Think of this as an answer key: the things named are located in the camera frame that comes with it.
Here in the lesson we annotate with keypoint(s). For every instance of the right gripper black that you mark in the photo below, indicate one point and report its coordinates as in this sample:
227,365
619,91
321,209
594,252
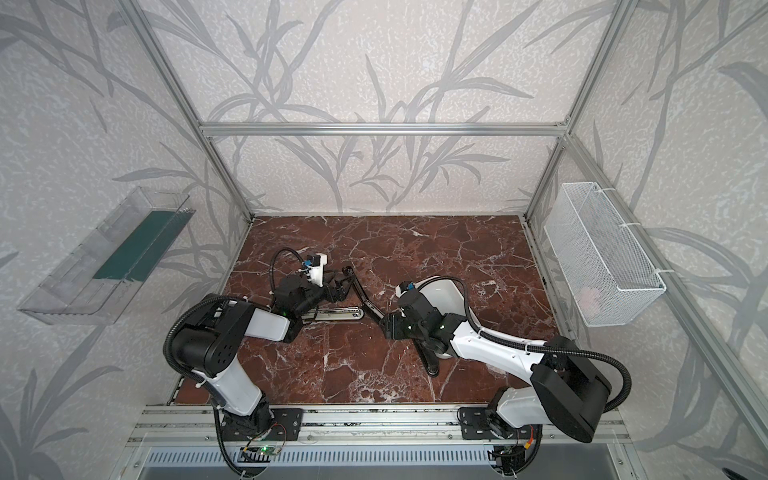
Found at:
390,325

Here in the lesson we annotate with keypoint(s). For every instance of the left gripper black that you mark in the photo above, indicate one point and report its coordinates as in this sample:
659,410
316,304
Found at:
330,288

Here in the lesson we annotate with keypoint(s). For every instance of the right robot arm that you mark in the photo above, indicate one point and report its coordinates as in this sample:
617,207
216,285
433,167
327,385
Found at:
566,387

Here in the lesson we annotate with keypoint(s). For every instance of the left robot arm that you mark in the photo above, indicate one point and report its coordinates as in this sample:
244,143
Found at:
204,342

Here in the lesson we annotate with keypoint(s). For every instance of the white plastic tray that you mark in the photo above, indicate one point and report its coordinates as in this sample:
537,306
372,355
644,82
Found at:
447,298

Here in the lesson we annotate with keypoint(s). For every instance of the green circuit board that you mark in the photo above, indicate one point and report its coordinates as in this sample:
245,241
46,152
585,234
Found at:
261,453

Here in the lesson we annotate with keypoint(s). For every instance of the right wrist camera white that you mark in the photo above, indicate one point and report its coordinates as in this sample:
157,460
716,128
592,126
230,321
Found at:
404,287

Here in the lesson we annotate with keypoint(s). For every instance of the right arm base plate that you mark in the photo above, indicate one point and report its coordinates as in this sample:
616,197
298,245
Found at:
480,423

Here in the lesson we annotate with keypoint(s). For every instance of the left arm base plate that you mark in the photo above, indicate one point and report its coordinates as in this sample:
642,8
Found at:
280,424

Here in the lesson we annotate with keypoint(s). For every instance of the aluminium front rail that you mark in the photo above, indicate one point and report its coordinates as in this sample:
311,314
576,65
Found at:
321,425

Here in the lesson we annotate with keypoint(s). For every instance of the white wire mesh basket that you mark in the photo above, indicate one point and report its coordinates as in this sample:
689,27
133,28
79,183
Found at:
610,276

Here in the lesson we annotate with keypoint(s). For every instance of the clear plastic wall bin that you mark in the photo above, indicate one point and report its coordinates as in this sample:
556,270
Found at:
95,283

